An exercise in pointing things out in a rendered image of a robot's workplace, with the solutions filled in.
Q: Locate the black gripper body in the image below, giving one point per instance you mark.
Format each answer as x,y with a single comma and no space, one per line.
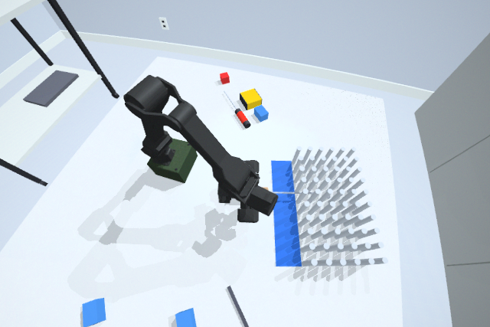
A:
248,214

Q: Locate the red and black screwdriver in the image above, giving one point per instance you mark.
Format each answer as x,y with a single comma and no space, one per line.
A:
240,115

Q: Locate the blue rectangular block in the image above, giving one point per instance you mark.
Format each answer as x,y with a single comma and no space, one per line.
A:
93,312
261,113
185,318

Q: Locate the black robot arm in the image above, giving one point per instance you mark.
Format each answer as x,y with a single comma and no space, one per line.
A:
147,100

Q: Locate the blue flat strip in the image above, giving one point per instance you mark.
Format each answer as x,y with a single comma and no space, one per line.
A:
285,217

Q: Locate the small red cube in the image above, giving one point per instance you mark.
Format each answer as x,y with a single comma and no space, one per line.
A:
224,78

